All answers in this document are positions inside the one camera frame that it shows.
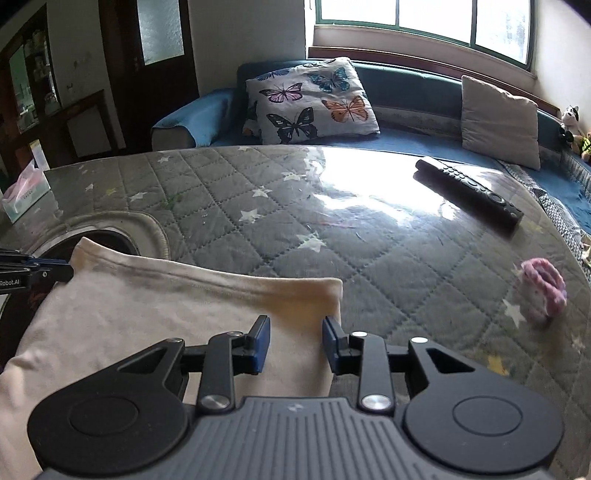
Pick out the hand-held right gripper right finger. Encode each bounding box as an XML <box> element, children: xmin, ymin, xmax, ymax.
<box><xmin>322</xmin><ymin>316</ymin><xmax>476</xmax><ymax>413</ymax></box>

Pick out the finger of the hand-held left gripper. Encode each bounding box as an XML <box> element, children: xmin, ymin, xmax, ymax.
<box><xmin>21</xmin><ymin>258</ymin><xmax>75</xmax><ymax>284</ymax></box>

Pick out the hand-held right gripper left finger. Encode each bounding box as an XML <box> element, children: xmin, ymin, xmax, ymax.
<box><xmin>117</xmin><ymin>315</ymin><xmax>271</xmax><ymax>415</ymax></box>

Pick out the cream knit garment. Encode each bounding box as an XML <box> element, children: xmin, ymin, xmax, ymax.
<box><xmin>0</xmin><ymin>237</ymin><xmax>343</xmax><ymax>480</ymax></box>

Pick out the tissue box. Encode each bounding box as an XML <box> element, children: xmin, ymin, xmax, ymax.
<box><xmin>1</xmin><ymin>159</ymin><xmax>51</xmax><ymax>223</ymax></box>

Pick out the dark wooden cabinet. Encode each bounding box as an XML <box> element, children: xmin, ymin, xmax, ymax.
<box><xmin>0</xmin><ymin>4</ymin><xmax>121</xmax><ymax>185</ymax></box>

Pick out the black remote control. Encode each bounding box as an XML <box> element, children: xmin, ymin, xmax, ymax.
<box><xmin>413</xmin><ymin>156</ymin><xmax>525</xmax><ymax>232</ymax></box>

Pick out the dark wooden glass door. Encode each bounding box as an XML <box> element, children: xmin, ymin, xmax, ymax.
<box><xmin>99</xmin><ymin>0</ymin><xmax>199</xmax><ymax>153</ymax></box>

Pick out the pink knitted scrunchie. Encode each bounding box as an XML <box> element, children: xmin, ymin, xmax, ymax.
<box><xmin>516</xmin><ymin>258</ymin><xmax>567</xmax><ymax>326</ymax></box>

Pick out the blue armrest towel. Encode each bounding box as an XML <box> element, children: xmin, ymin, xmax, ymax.
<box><xmin>154</xmin><ymin>88</ymin><xmax>241</xmax><ymax>148</ymax></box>

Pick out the blue corner sofa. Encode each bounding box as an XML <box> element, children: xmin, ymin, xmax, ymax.
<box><xmin>151</xmin><ymin>59</ymin><xmax>591</xmax><ymax>259</ymax></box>

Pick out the butterfly print pillow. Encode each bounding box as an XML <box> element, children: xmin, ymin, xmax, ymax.
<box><xmin>243</xmin><ymin>56</ymin><xmax>380</xmax><ymax>145</ymax></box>

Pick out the grey patterned sofa cover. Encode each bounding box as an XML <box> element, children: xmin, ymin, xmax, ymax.
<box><xmin>503</xmin><ymin>159</ymin><xmax>591</xmax><ymax>278</ymax></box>

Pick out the beige plain pillow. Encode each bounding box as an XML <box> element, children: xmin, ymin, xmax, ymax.
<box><xmin>461</xmin><ymin>75</ymin><xmax>541</xmax><ymax>171</ymax></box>

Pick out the blue sofa blanket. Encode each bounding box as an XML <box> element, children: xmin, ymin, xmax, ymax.
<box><xmin>545</xmin><ymin>173</ymin><xmax>591</xmax><ymax>217</ymax></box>

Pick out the black and white plush toy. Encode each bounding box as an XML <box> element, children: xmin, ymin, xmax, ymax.
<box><xmin>560</xmin><ymin>105</ymin><xmax>581</xmax><ymax>139</ymax></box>

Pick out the green framed window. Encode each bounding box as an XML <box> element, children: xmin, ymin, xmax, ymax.
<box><xmin>314</xmin><ymin>0</ymin><xmax>539</xmax><ymax>72</ymax></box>

